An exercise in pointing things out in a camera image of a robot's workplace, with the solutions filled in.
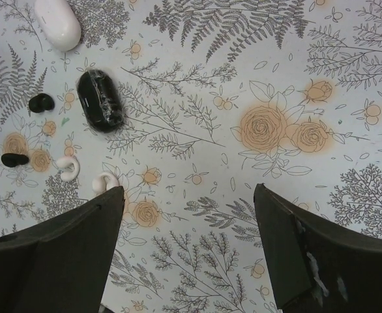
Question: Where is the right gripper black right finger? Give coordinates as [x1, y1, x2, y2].
[254, 184, 382, 312]

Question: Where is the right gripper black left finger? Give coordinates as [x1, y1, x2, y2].
[0, 186, 125, 312]

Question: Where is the white earbud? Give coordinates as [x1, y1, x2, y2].
[92, 171, 119, 194]
[56, 156, 80, 182]

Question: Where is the white earbud charging case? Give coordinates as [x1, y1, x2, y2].
[34, 0, 81, 52]

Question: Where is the black earbud charging case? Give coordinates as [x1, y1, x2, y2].
[77, 68, 125, 133]

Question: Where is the black earbud lower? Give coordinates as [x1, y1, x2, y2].
[1, 153, 29, 168]

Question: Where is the black earbud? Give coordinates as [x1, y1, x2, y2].
[28, 93, 55, 113]
[1, 153, 29, 168]

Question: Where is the black earbud upper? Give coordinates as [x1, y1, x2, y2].
[28, 93, 55, 113]

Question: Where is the floral patterned table mat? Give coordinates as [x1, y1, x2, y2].
[0, 1, 382, 312]

